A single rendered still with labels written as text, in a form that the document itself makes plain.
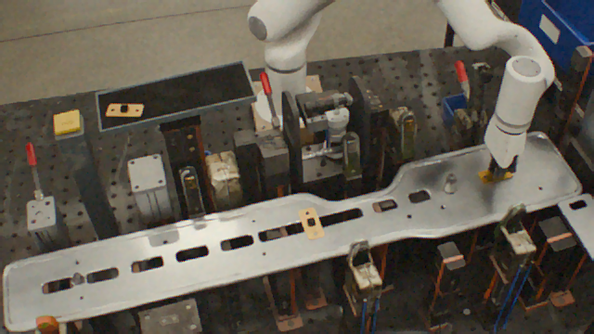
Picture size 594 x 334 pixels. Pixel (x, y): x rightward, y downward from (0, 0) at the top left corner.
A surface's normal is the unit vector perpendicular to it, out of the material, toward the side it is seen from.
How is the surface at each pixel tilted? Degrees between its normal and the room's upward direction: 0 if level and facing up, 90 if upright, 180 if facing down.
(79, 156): 90
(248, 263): 0
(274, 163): 90
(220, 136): 0
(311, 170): 0
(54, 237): 90
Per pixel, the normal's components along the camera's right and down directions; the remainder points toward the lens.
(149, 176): -0.01, -0.66
